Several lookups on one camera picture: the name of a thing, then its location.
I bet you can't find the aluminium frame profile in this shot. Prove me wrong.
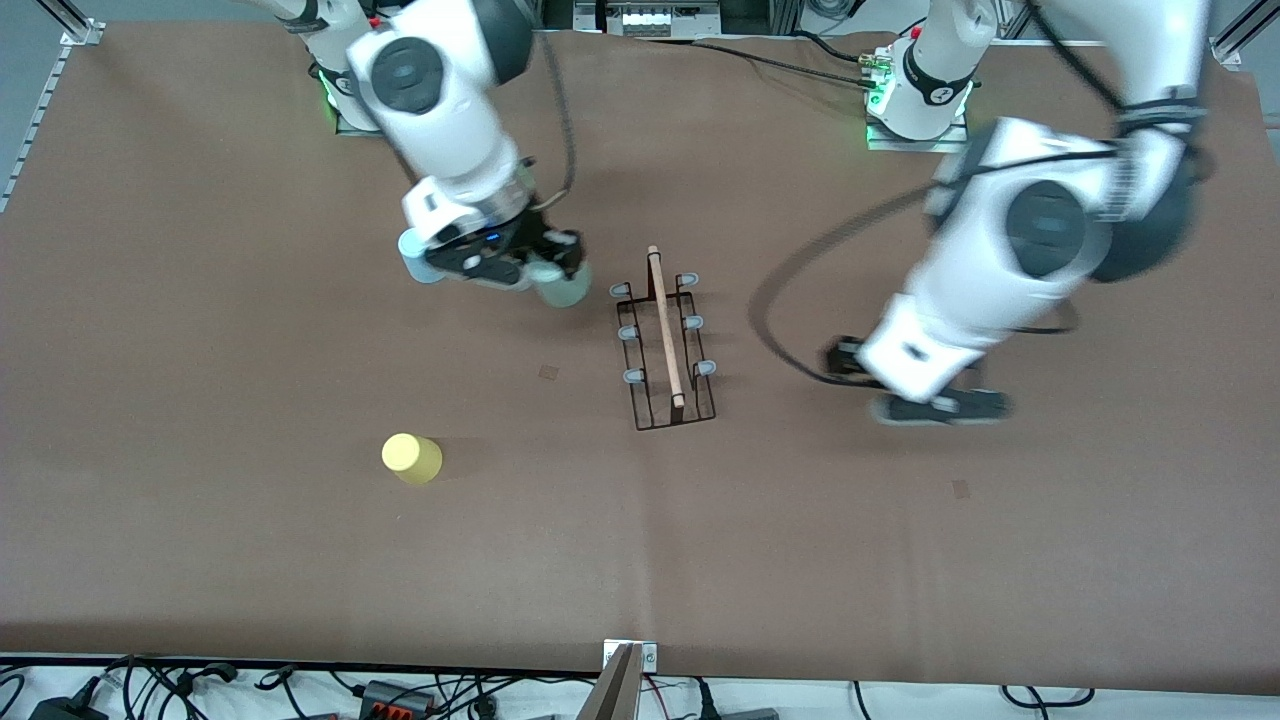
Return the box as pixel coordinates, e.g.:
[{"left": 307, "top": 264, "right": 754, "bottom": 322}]
[
  {"left": 38, "top": 0, "right": 106, "bottom": 48},
  {"left": 1208, "top": 0, "right": 1280, "bottom": 69}
]

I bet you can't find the black wire cup holder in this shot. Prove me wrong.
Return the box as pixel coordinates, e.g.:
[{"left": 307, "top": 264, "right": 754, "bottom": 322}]
[{"left": 610, "top": 245, "right": 719, "bottom": 433}]

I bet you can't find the black power adapter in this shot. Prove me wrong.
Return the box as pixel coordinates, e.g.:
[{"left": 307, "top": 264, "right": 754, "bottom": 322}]
[{"left": 28, "top": 695, "right": 109, "bottom": 720}]

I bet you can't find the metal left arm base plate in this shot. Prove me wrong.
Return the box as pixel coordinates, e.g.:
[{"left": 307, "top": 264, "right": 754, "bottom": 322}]
[{"left": 865, "top": 95, "right": 971, "bottom": 153}]

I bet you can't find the light blue plastic cup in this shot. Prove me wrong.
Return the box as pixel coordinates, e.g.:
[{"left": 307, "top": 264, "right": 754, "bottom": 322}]
[{"left": 398, "top": 232, "right": 446, "bottom": 286}]

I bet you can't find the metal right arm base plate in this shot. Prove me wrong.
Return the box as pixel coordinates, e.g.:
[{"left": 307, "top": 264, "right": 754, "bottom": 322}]
[{"left": 322, "top": 60, "right": 391, "bottom": 137}]

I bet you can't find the braided black left arm cable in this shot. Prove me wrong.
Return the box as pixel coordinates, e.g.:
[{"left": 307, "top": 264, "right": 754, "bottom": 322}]
[{"left": 748, "top": 150, "right": 1121, "bottom": 387}]

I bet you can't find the white power strip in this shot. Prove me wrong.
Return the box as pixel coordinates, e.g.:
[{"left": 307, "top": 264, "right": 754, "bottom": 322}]
[{"left": 575, "top": 0, "right": 723, "bottom": 37}]

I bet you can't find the perforated metal rail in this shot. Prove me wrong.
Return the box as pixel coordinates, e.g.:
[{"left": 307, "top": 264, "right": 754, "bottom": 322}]
[{"left": 0, "top": 45, "right": 73, "bottom": 213}]

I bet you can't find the yellow plastic cup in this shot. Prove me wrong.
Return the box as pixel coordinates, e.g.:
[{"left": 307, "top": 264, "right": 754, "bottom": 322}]
[{"left": 381, "top": 432, "right": 445, "bottom": 488}]

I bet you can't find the aluminium camera post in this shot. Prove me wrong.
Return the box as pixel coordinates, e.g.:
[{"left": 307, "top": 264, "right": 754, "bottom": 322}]
[{"left": 575, "top": 640, "right": 646, "bottom": 720}]

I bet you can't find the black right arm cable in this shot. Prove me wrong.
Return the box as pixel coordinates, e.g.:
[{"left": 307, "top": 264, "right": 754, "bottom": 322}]
[{"left": 520, "top": 30, "right": 580, "bottom": 213}]

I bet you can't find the black box with orange connectors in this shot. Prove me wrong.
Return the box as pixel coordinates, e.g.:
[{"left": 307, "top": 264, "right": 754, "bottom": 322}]
[{"left": 358, "top": 680, "right": 433, "bottom": 717}]

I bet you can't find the silver mounting bracket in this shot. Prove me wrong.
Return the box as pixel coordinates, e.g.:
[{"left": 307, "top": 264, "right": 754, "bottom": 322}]
[{"left": 603, "top": 640, "right": 659, "bottom": 673}]

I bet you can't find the brown table mat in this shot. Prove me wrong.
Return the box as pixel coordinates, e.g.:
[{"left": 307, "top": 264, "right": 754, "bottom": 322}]
[{"left": 0, "top": 20, "right": 1280, "bottom": 696}]

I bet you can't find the pale green plastic cup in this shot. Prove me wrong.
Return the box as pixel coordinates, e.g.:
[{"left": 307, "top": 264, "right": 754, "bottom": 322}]
[{"left": 528, "top": 262, "right": 594, "bottom": 309}]

